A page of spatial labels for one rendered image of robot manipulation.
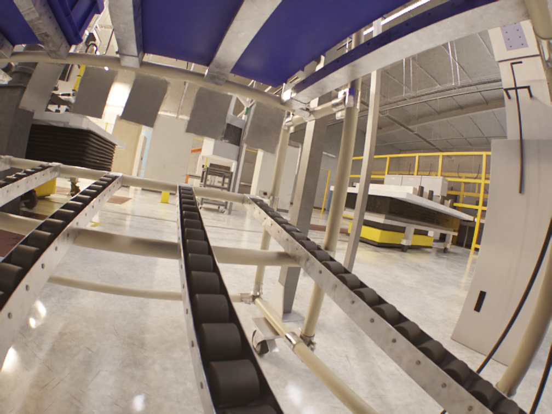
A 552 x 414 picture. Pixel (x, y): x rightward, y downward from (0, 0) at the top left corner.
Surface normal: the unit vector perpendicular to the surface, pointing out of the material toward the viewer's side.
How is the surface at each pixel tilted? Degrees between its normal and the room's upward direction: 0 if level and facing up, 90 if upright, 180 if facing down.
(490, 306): 90
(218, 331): 11
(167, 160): 90
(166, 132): 90
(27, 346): 0
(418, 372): 90
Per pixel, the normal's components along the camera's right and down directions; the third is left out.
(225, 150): 0.75, 0.09
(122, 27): -0.16, 0.99
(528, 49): -0.90, -0.15
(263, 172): 0.40, 0.11
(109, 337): 0.18, -0.98
